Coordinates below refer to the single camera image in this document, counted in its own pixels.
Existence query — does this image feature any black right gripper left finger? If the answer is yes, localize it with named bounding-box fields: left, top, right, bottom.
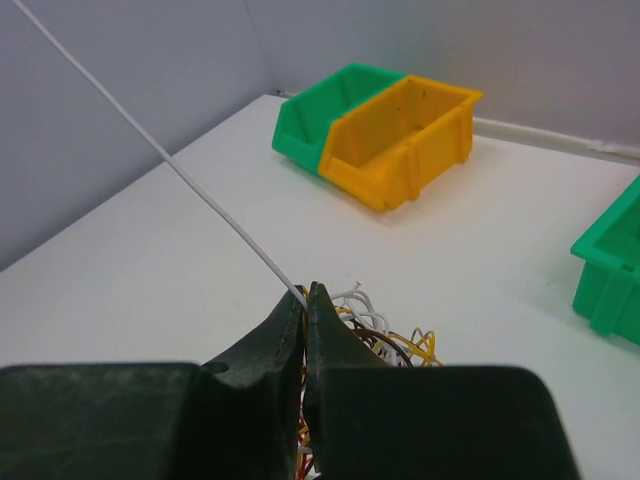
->
left=1, top=294, right=303, bottom=479

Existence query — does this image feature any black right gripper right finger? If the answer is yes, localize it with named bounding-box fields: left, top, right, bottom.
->
left=304, top=282, right=580, bottom=479

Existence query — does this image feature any yellow thin wire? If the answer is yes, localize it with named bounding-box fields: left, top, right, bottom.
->
left=297, top=327, right=444, bottom=474

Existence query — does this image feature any green plastic bin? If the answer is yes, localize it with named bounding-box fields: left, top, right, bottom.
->
left=272, top=63, right=405, bottom=175
left=571, top=179, right=639, bottom=344

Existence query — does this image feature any white thin wire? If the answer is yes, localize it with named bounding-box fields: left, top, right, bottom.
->
left=9, top=0, right=391, bottom=480

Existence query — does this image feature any yellow plastic bin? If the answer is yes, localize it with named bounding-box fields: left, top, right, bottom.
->
left=318, top=75, right=483, bottom=211

